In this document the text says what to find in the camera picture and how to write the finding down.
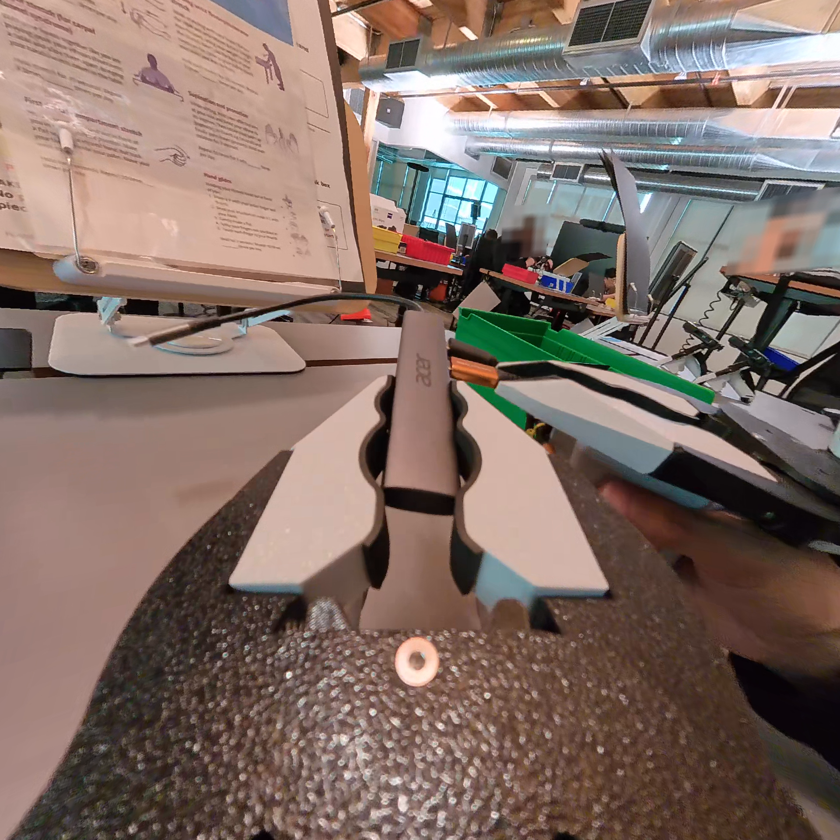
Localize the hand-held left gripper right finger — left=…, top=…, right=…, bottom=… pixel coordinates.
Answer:
left=449, top=381, right=613, bottom=631

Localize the silver air duct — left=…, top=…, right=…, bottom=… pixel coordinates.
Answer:
left=446, top=107, right=840, bottom=158

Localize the green plastic bin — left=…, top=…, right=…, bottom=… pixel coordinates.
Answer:
left=455, top=306, right=716, bottom=455

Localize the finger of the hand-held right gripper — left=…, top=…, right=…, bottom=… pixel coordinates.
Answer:
left=497, top=360, right=718, bottom=422
left=494, top=379, right=699, bottom=476

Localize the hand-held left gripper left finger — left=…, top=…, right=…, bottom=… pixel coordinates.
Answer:
left=228, top=374, right=396, bottom=631

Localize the person's right hand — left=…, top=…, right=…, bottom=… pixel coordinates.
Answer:
left=598, top=482, right=840, bottom=665

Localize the large red plastic bin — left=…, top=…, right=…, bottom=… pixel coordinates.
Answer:
left=399, top=234, right=455, bottom=265

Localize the laminated sheet with blue banner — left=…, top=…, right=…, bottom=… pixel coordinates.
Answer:
left=0, top=0, right=342, bottom=271

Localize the black cable with orange plugs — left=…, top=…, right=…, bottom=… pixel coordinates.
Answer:
left=448, top=354, right=503, bottom=389

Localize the large silver duct with vents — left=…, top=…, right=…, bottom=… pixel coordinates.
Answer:
left=357, top=0, right=840, bottom=89

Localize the silver duct with small vents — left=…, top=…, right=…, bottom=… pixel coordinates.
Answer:
left=466, top=138, right=840, bottom=203

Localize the large black monitor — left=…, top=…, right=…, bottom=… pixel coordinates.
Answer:
left=550, top=220, right=623, bottom=269

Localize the small black monitor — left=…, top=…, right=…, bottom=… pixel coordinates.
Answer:
left=650, top=241, right=698, bottom=299

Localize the white printed instruction sheet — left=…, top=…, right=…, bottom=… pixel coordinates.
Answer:
left=0, top=0, right=366, bottom=286

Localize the instruction sheet on stand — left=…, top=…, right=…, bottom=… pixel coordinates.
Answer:
left=0, top=0, right=380, bottom=377

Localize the grey tilted panel stand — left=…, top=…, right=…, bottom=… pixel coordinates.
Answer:
left=598, top=150, right=656, bottom=324

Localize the black table grommet cover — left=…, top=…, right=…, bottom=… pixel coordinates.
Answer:
left=0, top=328, right=34, bottom=370

